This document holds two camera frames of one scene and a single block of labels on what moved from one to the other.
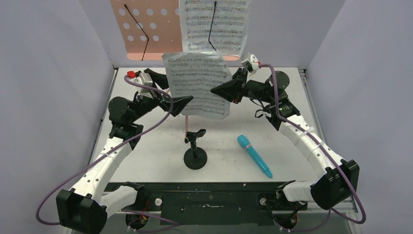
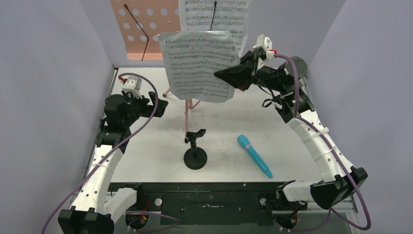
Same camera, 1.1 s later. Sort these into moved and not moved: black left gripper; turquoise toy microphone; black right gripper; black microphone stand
Moved: black right gripper; black left gripper
Not moved: black microphone stand; turquoise toy microphone
